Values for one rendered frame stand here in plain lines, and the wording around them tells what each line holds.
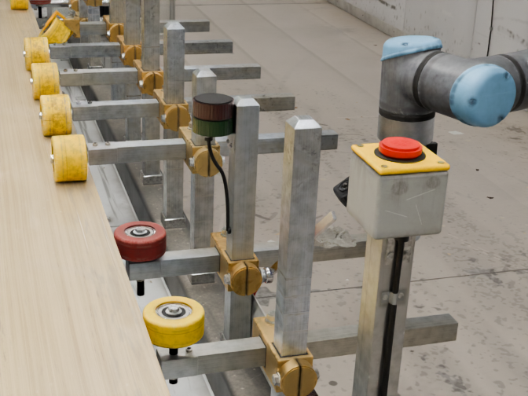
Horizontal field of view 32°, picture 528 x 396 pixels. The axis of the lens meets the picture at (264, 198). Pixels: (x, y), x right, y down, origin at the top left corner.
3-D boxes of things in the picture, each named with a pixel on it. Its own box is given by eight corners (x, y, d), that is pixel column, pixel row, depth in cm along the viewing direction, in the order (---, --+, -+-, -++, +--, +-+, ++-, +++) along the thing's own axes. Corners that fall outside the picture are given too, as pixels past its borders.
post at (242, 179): (242, 369, 154) (253, 93, 136) (247, 380, 151) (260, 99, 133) (221, 372, 153) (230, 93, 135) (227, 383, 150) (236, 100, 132)
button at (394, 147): (409, 152, 88) (411, 134, 87) (428, 166, 84) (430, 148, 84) (371, 154, 87) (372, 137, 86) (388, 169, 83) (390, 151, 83)
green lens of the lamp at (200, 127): (227, 122, 138) (227, 108, 137) (238, 135, 132) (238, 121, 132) (188, 125, 136) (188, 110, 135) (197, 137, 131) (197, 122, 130)
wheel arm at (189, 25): (207, 29, 263) (207, 19, 262) (209, 31, 261) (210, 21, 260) (78, 32, 253) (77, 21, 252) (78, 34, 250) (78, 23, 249)
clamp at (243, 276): (238, 256, 154) (239, 229, 152) (262, 295, 142) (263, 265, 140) (206, 259, 152) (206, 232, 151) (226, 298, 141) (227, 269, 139)
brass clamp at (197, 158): (207, 150, 172) (207, 124, 170) (225, 176, 160) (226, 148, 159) (174, 152, 171) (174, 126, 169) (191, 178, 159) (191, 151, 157)
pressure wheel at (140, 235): (160, 280, 150) (160, 215, 146) (170, 303, 143) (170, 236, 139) (111, 284, 148) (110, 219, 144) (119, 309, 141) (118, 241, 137)
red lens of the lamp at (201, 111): (228, 107, 137) (228, 92, 136) (238, 119, 131) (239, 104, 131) (188, 108, 135) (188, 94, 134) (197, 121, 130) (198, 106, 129)
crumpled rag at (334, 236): (346, 229, 156) (348, 216, 156) (362, 246, 150) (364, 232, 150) (298, 233, 154) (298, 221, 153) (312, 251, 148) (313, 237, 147)
